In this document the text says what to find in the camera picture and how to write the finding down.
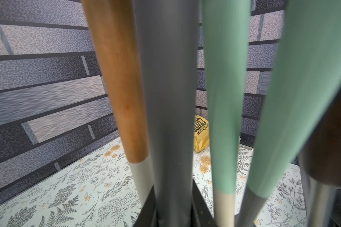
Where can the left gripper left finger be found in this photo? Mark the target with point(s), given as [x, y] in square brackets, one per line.
[148, 214]

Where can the yellow green chips bag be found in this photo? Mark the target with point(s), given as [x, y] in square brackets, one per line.
[201, 134]

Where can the cream spoon light wood handle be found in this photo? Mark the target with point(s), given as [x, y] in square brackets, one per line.
[111, 25]

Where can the grey turner mint handle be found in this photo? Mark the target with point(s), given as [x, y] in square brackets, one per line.
[305, 79]

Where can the grey utensil rack stand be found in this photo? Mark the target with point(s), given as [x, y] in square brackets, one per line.
[168, 40]

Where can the cream turner mint handle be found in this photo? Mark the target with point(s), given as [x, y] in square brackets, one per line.
[225, 43]

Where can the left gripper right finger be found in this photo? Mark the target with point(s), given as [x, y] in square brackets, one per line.
[200, 214]

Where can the grey spatula dark wood handle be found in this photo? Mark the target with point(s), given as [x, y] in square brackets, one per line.
[321, 160]

